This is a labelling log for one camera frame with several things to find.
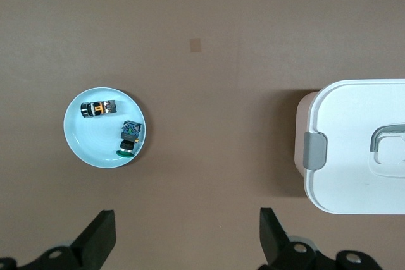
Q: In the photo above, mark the white lunch box grey latches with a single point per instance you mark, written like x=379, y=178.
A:
x=348, y=156

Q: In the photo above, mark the light blue round plate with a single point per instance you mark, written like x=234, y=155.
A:
x=91, y=140

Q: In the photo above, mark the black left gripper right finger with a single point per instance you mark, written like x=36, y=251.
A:
x=275, y=241

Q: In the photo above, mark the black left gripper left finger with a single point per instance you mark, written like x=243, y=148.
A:
x=91, y=244

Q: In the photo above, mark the tan tape patch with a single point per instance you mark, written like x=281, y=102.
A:
x=195, y=45

